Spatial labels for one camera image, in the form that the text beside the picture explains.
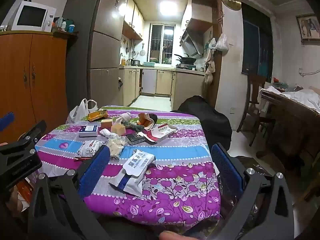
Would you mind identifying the orange box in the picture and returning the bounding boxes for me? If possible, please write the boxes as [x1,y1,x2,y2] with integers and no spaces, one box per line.
[88,109,108,122]

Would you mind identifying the black box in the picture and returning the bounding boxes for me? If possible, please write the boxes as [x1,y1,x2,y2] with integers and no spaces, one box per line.
[125,132,147,145]

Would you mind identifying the white packet with red print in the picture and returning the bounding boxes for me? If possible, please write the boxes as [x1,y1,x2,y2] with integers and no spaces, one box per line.
[76,140,107,158]

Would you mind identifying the black wok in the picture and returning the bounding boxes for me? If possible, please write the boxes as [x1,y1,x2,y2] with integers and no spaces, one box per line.
[174,54,197,65]

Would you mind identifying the ceiling light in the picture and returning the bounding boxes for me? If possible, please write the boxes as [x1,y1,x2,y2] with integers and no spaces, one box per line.
[159,1,178,15]

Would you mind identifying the gold round wall disc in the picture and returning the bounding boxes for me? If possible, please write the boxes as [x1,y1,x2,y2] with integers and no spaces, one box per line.
[221,0,242,11]

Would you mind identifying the beige kitchen wall cabinets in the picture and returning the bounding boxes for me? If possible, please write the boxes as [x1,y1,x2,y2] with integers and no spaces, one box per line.
[122,0,145,40]

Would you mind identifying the orange wooden cabinet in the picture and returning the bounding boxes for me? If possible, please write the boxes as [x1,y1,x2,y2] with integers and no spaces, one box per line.
[0,30,78,143]

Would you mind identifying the dark window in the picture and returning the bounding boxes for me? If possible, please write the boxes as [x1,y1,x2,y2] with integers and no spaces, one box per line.
[241,2,273,83]

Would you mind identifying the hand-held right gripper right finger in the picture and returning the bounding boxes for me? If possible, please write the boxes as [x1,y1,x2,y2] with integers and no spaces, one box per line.
[211,143,294,240]

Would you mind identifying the beige kitchen base cabinets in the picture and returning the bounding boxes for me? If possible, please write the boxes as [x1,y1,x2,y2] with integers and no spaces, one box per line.
[119,66,208,108]

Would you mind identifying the grey refrigerator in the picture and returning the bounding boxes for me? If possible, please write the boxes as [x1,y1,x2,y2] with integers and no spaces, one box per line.
[62,0,128,109]

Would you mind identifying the white tissue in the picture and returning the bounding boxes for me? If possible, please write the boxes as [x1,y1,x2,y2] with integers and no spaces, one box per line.
[99,128,120,139]

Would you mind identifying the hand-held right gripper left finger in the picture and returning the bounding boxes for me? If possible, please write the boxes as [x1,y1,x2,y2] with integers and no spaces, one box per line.
[27,145,112,240]

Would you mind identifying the clear beige wrapper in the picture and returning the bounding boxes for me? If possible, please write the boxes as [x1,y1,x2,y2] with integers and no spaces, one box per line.
[106,137,125,160]

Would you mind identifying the orange white paper carton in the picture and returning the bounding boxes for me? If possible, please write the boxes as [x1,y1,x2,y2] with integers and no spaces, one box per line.
[138,113,158,127]

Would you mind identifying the hanging cloths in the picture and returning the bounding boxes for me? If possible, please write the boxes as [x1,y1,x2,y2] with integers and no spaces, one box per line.
[204,38,217,84]

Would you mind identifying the steel range hood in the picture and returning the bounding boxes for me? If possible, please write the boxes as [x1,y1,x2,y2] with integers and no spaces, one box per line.
[179,17,213,57]

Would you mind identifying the dark wooden chair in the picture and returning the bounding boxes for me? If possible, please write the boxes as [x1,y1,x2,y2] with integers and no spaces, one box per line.
[236,72,273,147]

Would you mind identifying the white microwave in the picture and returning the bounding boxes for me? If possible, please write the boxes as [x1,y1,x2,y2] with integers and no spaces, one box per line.
[11,0,57,32]

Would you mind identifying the blue and white box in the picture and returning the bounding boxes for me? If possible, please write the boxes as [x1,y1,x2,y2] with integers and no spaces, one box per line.
[79,125,99,137]

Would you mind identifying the hanging white plastic bag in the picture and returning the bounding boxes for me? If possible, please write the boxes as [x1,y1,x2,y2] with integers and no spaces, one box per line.
[215,33,229,52]

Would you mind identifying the dark wooden dining table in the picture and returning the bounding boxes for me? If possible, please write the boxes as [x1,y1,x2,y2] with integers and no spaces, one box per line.
[256,86,320,170]

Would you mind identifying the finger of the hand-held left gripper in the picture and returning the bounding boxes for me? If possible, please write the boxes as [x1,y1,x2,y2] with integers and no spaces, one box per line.
[0,119,47,157]
[0,112,15,132]

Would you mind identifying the person's right hand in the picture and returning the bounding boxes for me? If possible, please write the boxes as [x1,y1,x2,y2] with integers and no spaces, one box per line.
[159,231,187,240]

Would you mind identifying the red and white medicine box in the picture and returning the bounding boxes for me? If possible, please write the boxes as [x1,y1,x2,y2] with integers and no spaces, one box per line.
[145,124,178,143]

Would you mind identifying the framed wall picture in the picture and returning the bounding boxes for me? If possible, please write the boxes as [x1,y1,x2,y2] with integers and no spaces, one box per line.
[296,14,320,42]

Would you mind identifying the kitchen window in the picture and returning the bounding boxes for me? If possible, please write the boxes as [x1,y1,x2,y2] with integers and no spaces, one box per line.
[150,23,175,65]

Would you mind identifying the white rag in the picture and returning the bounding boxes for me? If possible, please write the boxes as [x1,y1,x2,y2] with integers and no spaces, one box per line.
[115,112,132,125]

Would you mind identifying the bin with black plastic bag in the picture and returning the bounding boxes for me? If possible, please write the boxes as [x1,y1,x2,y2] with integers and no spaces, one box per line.
[217,155,278,230]

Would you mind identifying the white table cloth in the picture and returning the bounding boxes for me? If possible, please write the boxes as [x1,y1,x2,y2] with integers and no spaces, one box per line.
[260,86,320,117]

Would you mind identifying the white and blue wipes pack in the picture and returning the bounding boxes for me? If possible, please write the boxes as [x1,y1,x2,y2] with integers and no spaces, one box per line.
[109,149,157,197]

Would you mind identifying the dark green cloth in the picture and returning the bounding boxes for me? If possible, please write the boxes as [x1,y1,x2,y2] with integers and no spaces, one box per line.
[122,121,145,132]

